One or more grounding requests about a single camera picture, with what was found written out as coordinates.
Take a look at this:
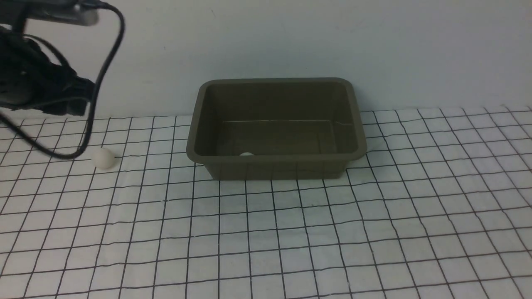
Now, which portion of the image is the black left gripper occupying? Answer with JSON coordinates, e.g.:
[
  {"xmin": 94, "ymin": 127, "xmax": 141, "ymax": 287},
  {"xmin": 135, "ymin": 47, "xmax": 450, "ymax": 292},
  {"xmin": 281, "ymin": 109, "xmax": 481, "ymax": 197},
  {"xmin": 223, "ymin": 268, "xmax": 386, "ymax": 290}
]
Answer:
[{"xmin": 0, "ymin": 28, "xmax": 97, "ymax": 117}]

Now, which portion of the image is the olive green plastic bin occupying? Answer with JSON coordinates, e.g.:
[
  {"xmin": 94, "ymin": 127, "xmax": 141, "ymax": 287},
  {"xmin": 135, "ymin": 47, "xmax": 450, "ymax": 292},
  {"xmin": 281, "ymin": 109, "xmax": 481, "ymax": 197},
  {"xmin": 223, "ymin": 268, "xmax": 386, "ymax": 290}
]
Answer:
[{"xmin": 186, "ymin": 77, "xmax": 367, "ymax": 181}]

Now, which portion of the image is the white black-grid tablecloth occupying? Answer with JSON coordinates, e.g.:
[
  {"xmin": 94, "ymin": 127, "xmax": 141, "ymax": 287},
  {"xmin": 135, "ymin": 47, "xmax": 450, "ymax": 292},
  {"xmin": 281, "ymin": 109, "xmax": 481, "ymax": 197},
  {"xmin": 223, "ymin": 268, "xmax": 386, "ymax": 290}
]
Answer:
[{"xmin": 0, "ymin": 107, "xmax": 532, "ymax": 299}]

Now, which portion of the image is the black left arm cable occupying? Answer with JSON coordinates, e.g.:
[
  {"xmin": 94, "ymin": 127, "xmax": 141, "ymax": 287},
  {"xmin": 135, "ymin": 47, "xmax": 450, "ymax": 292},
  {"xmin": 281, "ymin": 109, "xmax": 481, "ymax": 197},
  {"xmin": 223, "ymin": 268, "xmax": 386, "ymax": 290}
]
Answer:
[{"xmin": 0, "ymin": 2, "xmax": 126, "ymax": 160}]

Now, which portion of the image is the grey camera on left gripper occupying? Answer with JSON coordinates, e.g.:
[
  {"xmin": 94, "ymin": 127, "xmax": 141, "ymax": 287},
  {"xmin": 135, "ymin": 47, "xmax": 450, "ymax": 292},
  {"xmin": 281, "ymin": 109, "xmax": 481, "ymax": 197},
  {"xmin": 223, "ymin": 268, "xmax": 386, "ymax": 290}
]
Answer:
[{"xmin": 0, "ymin": 0, "xmax": 99, "ymax": 26}]

